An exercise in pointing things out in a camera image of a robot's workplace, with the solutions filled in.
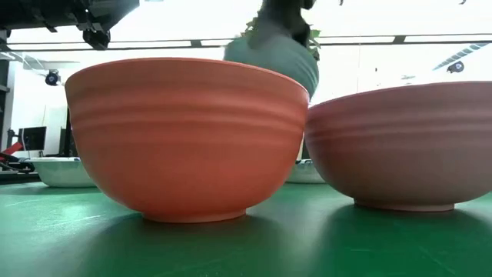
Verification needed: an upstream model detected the large pink bowl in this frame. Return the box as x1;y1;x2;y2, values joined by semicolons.
304;80;492;213

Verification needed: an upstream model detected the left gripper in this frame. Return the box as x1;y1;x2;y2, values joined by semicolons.
22;0;141;34

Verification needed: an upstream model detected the red and black device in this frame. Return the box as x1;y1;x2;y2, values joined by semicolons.
0;141;36;174

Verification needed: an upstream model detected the large orange bowl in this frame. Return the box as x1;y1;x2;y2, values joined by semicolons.
64;57;311;224

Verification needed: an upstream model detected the black computer monitor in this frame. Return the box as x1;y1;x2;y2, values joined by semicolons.
58;109;79;158
16;125;48;152

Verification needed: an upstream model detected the black ceiling track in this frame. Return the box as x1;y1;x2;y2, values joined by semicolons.
0;33;492;53

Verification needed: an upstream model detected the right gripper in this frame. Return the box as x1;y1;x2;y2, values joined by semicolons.
248;0;317;50

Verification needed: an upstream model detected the green bowl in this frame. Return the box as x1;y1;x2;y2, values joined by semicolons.
223;35;321;98

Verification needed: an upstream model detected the white bowl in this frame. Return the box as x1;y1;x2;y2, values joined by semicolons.
29;156;97;189

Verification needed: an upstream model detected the black ceiling spotlight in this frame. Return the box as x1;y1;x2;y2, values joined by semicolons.
44;68;62;87
446;60;466;75

